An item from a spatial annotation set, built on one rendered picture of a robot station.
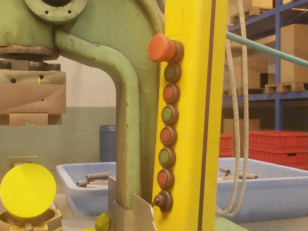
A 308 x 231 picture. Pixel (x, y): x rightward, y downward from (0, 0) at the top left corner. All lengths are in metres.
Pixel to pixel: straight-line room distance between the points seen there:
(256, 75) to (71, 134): 3.96
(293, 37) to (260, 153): 2.78
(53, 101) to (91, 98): 8.41
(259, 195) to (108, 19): 0.52
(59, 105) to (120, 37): 0.15
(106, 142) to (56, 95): 7.02
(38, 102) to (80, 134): 8.39
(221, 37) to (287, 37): 6.38
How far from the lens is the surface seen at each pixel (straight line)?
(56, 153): 8.89
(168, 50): 0.57
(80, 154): 8.95
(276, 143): 4.29
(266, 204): 0.96
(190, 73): 0.58
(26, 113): 0.54
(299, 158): 4.48
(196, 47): 0.58
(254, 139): 4.63
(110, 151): 7.54
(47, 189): 0.57
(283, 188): 0.97
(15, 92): 0.54
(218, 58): 0.61
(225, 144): 4.02
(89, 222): 0.76
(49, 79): 0.57
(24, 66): 0.58
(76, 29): 0.62
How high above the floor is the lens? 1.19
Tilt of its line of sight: 1 degrees down
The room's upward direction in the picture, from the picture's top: straight up
